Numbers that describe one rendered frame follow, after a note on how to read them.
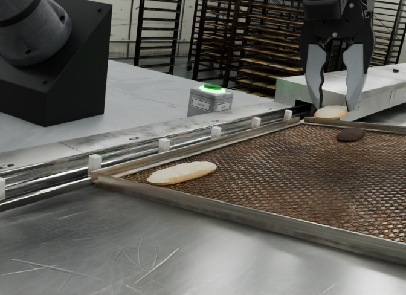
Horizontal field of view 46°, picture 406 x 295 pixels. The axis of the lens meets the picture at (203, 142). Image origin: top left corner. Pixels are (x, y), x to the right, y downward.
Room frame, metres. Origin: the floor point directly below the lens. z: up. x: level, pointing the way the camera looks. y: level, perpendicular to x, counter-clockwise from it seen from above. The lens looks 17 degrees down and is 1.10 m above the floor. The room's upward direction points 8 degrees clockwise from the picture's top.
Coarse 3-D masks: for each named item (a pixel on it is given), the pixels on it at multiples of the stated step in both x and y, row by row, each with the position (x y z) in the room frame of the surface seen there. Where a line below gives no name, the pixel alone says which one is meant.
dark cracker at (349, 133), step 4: (348, 128) 0.77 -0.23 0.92; (352, 128) 0.76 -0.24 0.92; (356, 128) 0.76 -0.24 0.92; (360, 128) 0.78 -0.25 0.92; (340, 132) 0.73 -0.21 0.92; (344, 132) 0.73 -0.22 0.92; (348, 132) 0.73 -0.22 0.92; (352, 132) 0.73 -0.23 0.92; (356, 132) 0.73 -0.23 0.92; (360, 132) 0.74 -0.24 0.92; (364, 132) 0.76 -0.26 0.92; (336, 136) 0.73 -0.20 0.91; (340, 136) 0.72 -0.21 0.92; (344, 136) 0.71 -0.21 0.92; (348, 136) 0.71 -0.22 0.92; (352, 136) 0.71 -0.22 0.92; (356, 136) 0.72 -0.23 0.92; (360, 136) 0.73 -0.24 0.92; (340, 140) 0.71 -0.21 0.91; (344, 140) 0.70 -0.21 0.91; (348, 140) 0.70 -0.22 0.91; (352, 140) 0.70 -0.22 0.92; (356, 140) 0.71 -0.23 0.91
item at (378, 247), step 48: (192, 144) 0.62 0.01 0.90; (240, 144) 0.68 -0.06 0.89; (288, 144) 0.68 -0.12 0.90; (336, 144) 0.69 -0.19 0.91; (144, 192) 0.43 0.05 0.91; (192, 192) 0.45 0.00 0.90; (240, 192) 0.45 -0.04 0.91; (336, 192) 0.45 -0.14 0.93; (336, 240) 0.32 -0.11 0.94; (384, 240) 0.30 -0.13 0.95
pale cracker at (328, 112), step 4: (324, 108) 0.65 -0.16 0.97; (328, 108) 0.65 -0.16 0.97; (332, 108) 0.65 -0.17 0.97; (336, 108) 0.65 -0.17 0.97; (340, 108) 0.65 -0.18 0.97; (344, 108) 0.66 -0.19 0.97; (316, 112) 0.63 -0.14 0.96; (320, 112) 0.63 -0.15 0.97; (324, 112) 0.62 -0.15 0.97; (328, 112) 0.62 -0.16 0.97; (332, 112) 0.62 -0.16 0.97; (336, 112) 0.63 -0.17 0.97; (340, 112) 0.63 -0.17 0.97; (344, 112) 0.64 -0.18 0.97; (348, 112) 0.66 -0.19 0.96; (316, 116) 0.62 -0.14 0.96; (320, 116) 0.62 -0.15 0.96; (324, 116) 0.61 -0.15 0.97; (328, 116) 0.61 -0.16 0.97; (332, 116) 0.61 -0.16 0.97; (336, 116) 0.62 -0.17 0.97; (340, 116) 0.63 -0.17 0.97
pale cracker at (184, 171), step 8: (168, 168) 0.50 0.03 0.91; (176, 168) 0.50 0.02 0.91; (184, 168) 0.50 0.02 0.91; (192, 168) 0.50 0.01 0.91; (200, 168) 0.51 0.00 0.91; (208, 168) 0.52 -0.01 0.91; (152, 176) 0.48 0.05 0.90; (160, 176) 0.47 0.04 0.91; (168, 176) 0.47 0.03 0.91; (176, 176) 0.48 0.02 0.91; (184, 176) 0.48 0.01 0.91; (192, 176) 0.49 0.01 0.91; (200, 176) 0.50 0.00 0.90; (152, 184) 0.47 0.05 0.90; (160, 184) 0.47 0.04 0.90
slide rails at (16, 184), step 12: (264, 120) 1.02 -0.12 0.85; (276, 120) 1.04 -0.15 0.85; (228, 132) 0.88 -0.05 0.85; (156, 144) 0.75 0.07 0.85; (180, 144) 0.76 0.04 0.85; (108, 156) 0.66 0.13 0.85; (120, 156) 0.67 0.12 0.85; (132, 156) 0.68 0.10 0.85; (60, 168) 0.59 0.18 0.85; (72, 168) 0.60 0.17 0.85; (84, 168) 0.60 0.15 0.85; (12, 180) 0.53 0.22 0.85; (24, 180) 0.54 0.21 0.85; (36, 180) 0.54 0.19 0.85; (48, 180) 0.55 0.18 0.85; (24, 192) 0.50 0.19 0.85
